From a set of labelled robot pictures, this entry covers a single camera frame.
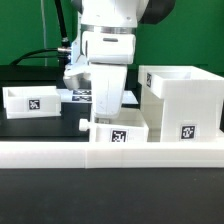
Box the black cables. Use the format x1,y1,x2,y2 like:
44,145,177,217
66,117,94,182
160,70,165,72
9,0,72,66

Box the white front drawer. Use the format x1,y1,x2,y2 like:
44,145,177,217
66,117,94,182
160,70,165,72
79,108,149,143

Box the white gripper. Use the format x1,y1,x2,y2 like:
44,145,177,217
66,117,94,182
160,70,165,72
90,64,127,119

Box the white marker sheet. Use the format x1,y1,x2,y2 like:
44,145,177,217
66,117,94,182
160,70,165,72
57,89,138,105

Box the white drawer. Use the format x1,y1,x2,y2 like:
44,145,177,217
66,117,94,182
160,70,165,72
3,86,61,119
79,108,149,143

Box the white thin cable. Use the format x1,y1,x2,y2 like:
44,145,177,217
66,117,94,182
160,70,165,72
40,0,48,50

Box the white drawer cabinet box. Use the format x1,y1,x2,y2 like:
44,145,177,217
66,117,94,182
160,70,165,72
138,65,224,142

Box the white L-shaped fence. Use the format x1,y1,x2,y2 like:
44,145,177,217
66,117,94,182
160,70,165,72
0,141,224,169

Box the white rear drawer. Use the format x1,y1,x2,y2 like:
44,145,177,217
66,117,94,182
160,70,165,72
3,86,61,119

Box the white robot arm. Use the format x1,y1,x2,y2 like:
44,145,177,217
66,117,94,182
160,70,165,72
63,0,176,120

